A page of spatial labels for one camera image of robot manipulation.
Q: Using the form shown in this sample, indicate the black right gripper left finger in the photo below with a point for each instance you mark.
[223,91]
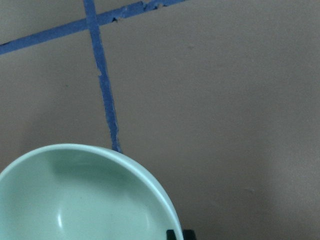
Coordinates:
[170,234]

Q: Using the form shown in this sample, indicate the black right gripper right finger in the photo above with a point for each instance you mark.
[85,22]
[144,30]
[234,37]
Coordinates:
[189,234]

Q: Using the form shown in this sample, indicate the mint green bowl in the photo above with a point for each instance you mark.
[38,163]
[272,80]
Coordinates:
[83,192]

